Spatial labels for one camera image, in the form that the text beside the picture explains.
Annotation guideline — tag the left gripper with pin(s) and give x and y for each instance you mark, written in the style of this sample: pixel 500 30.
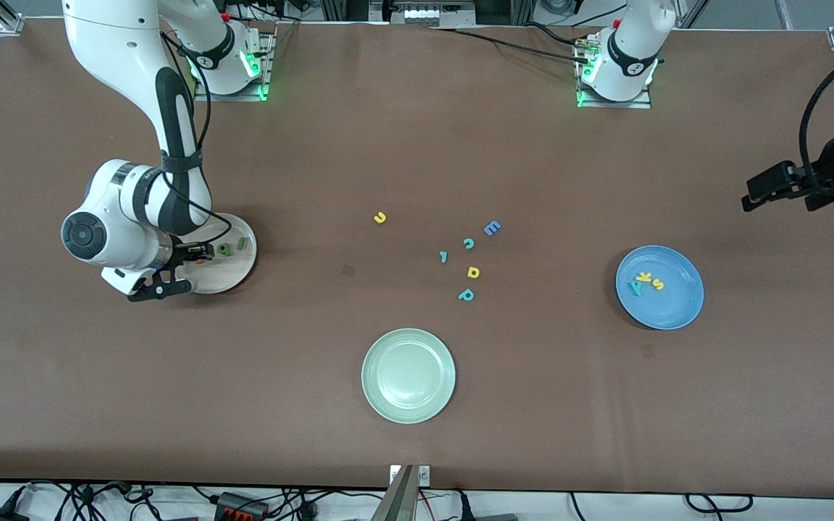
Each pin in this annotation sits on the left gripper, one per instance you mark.
pixel 832 161

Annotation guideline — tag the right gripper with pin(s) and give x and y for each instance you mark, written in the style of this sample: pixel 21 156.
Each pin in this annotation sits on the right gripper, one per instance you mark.
pixel 181 253

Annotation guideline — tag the teal letter y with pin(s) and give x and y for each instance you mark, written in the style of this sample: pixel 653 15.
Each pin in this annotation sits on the teal letter y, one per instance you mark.
pixel 635 289

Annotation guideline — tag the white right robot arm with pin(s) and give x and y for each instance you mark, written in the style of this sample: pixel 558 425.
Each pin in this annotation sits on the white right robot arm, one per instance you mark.
pixel 113 43

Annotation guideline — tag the beige brown plate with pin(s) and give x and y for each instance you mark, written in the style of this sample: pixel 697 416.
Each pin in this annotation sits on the beige brown plate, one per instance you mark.
pixel 232 271

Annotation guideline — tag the blue plate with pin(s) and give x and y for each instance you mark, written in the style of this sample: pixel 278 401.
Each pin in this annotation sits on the blue plate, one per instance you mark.
pixel 670 307

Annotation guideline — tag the pale green plate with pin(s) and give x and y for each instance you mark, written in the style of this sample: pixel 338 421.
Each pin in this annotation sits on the pale green plate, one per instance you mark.
pixel 408 375

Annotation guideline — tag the black orange power box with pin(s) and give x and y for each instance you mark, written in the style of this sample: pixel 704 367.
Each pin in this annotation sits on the black orange power box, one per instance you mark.
pixel 239 504

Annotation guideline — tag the teal letter p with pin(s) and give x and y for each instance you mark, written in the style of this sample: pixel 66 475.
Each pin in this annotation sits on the teal letter p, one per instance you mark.
pixel 466 294

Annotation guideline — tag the blue letter E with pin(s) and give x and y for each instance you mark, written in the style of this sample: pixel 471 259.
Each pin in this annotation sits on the blue letter E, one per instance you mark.
pixel 491 229

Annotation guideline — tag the small white mounting plate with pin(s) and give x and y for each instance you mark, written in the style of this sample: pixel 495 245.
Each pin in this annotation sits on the small white mounting plate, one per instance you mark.
pixel 424 474

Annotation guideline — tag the grey metal bar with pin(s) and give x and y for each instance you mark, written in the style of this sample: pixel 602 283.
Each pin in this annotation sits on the grey metal bar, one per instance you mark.
pixel 399 499

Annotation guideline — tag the grey terminal block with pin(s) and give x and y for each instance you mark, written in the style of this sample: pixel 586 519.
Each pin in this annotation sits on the grey terminal block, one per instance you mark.
pixel 439 16

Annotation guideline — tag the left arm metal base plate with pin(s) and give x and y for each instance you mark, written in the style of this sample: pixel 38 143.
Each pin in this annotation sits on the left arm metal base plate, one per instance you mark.
pixel 620 105

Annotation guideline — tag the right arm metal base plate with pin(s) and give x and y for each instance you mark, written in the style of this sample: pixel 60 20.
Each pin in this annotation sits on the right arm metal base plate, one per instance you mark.
pixel 266 65

